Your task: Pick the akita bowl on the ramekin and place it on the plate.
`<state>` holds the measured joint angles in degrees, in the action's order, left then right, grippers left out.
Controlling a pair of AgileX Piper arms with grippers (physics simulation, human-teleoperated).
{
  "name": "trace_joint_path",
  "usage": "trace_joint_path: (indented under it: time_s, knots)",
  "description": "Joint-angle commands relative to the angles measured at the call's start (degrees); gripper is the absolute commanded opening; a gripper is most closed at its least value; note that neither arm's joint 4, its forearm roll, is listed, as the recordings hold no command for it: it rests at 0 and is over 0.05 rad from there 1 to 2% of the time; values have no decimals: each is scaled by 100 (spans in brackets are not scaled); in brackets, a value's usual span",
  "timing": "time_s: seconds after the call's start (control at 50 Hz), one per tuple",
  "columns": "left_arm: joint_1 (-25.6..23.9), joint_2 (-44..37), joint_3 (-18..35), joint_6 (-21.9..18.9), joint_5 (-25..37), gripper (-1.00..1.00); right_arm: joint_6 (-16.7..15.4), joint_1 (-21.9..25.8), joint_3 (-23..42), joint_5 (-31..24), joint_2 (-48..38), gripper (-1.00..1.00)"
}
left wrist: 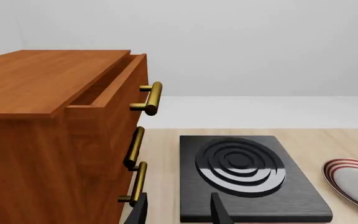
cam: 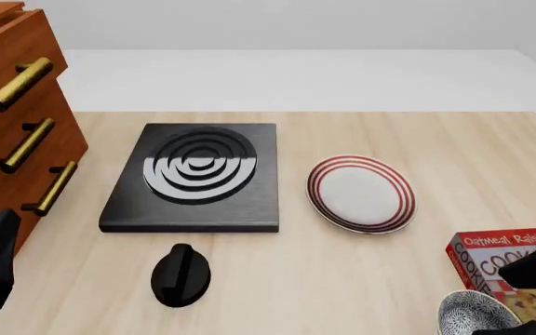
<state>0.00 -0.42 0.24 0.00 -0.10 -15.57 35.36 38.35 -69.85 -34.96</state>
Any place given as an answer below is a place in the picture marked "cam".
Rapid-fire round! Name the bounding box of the black patterned bowl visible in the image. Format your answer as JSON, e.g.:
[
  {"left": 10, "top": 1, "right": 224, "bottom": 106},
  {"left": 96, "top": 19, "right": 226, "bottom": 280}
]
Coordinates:
[{"left": 436, "top": 288, "right": 526, "bottom": 335}]

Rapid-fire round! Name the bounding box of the long brass drawer handle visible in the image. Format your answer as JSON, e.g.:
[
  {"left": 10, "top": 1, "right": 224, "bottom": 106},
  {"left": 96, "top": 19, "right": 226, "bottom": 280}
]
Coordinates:
[{"left": 0, "top": 56, "right": 55, "bottom": 114}]

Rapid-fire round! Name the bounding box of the medium wooden cabinet drawer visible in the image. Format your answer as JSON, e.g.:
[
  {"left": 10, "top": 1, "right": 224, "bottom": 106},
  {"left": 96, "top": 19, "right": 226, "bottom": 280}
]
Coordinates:
[{"left": 0, "top": 74, "right": 89, "bottom": 182}]

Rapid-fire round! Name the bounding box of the red oatmeal cookie box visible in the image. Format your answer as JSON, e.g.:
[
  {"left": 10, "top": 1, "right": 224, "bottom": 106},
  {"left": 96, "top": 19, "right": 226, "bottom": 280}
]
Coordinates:
[{"left": 445, "top": 227, "right": 536, "bottom": 335}]

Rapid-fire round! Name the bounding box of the short brass drawer handle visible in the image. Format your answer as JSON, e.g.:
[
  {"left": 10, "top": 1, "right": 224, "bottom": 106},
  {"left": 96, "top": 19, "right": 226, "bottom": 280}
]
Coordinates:
[{"left": 20, "top": 160, "right": 79, "bottom": 218}]

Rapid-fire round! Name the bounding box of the flat black stove plate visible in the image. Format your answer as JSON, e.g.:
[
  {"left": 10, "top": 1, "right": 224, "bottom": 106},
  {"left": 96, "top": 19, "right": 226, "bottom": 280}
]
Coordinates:
[{"left": 98, "top": 122, "right": 281, "bottom": 235}]

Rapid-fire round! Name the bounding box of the white plate with red rings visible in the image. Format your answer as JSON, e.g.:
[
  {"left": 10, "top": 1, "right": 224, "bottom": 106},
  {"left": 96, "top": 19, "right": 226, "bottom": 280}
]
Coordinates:
[{"left": 305, "top": 154, "right": 418, "bottom": 235}]

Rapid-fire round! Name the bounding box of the round black stove knob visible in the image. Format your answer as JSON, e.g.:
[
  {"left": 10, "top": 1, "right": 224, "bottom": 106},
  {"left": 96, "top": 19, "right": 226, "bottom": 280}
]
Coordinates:
[{"left": 150, "top": 243, "right": 213, "bottom": 310}]

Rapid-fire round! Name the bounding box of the medium brass drawer handle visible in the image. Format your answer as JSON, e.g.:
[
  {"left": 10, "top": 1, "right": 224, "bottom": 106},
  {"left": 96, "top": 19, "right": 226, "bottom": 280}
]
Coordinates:
[{"left": 0, "top": 117, "right": 57, "bottom": 175}]

